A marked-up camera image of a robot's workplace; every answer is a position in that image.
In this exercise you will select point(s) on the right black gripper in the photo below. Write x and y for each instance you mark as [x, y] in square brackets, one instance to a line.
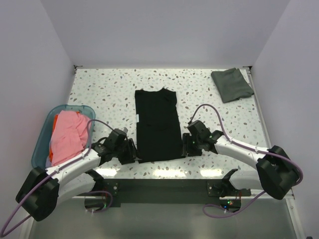
[186, 147]

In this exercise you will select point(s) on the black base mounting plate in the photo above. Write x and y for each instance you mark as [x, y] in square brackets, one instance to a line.
[168, 191]

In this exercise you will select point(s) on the black t shirt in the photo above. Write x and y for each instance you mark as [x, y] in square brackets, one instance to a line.
[158, 128]

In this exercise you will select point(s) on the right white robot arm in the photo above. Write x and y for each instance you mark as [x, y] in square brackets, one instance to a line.
[272, 170]

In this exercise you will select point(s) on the folded grey t shirt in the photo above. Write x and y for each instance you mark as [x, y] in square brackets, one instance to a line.
[231, 85]

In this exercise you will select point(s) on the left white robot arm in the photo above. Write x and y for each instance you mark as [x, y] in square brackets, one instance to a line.
[44, 189]

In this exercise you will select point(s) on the orange garment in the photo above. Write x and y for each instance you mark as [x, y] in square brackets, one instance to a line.
[53, 128]

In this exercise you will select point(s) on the pink t shirt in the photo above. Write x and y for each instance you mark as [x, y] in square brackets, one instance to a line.
[70, 136]

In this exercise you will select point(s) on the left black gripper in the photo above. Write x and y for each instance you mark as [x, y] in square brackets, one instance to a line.
[131, 155]

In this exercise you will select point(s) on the teal plastic laundry basket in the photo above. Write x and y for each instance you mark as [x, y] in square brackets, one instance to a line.
[41, 151]

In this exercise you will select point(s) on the lavender garment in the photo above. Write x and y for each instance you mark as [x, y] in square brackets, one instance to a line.
[48, 163]

